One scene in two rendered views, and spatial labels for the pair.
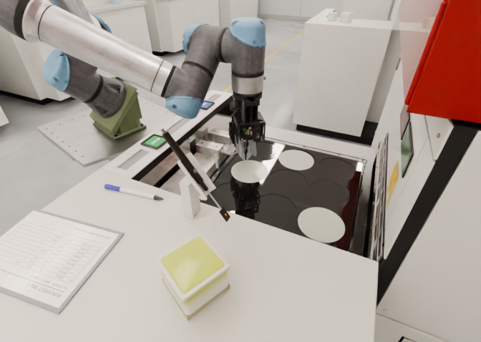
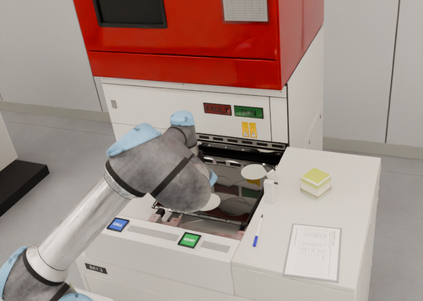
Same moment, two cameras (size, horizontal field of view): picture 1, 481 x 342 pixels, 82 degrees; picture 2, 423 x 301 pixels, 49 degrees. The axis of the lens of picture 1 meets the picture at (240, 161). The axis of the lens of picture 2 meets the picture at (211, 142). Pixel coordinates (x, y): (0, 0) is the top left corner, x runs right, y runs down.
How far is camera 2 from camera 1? 1.51 m
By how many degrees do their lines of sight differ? 70
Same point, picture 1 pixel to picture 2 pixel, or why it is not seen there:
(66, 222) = (291, 250)
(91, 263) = (315, 227)
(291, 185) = (221, 182)
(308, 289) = (306, 163)
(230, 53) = (190, 136)
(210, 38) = (180, 138)
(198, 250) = (310, 174)
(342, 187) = (221, 163)
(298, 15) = not seen: outside the picture
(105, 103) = not seen: outside the picture
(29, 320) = (348, 237)
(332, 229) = (257, 168)
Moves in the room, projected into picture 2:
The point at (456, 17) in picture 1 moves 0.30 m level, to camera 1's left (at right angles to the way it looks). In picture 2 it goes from (281, 63) to (298, 102)
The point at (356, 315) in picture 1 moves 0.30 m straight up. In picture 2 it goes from (312, 153) to (313, 80)
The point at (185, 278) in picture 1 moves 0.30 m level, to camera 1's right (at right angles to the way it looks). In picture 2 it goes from (323, 175) to (305, 128)
